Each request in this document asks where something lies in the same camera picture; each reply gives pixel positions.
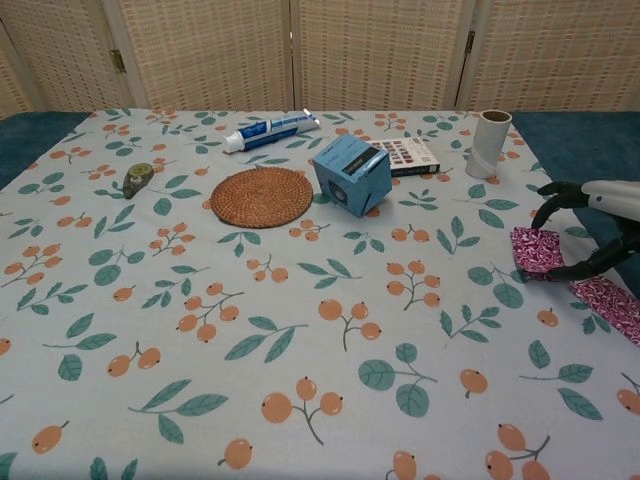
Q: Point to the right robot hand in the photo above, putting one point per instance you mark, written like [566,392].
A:
[610,197]

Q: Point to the floral print tablecloth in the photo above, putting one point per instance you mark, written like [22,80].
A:
[300,350]

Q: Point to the white cardboard tube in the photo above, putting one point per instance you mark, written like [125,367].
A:
[485,145]

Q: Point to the woven folding screen panel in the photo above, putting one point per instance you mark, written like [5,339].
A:
[380,50]
[10,85]
[210,50]
[555,50]
[65,50]

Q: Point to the flat box with swatch grid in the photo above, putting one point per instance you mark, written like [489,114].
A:
[410,152]

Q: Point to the brass screen hinge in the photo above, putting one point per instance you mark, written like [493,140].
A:
[469,42]
[117,60]

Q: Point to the blue cardboard box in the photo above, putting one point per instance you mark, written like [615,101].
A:
[350,170]

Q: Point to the round woven rattan coaster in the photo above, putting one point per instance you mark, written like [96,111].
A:
[260,197]

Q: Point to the blue white toothpaste tube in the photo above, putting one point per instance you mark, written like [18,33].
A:
[265,131]

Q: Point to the green correction tape dispenser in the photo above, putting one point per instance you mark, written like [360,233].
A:
[136,180]

